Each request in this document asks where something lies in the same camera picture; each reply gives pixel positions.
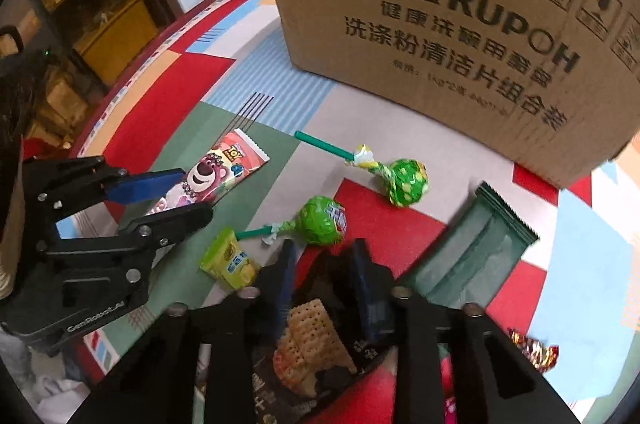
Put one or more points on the green lollipop yellow wrapper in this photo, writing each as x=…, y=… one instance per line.
x=407, y=181

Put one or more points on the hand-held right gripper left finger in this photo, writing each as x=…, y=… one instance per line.
x=286, y=276

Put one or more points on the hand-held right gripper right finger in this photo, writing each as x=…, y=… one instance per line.
x=362, y=291

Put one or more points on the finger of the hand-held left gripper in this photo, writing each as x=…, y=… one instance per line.
x=170, y=224
x=145, y=185

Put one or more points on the dark green snack packet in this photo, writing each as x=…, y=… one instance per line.
x=475, y=249

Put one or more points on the green lollipop red label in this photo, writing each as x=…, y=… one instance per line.
x=325, y=221

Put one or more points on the small yellow-green snack packet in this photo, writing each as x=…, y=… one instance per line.
x=227, y=256

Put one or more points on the pink bear snack packet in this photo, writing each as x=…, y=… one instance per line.
x=215, y=167

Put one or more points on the black cracker packet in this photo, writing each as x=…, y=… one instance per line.
x=310, y=339

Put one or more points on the red gold candy wrapper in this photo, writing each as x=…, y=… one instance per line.
x=532, y=349

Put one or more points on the white plastic bag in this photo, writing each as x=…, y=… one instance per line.
x=55, y=391

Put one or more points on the colourful patchwork tablecloth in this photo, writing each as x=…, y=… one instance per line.
x=350, y=114

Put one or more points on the yellow storage box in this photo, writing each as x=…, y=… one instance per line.
x=117, y=39

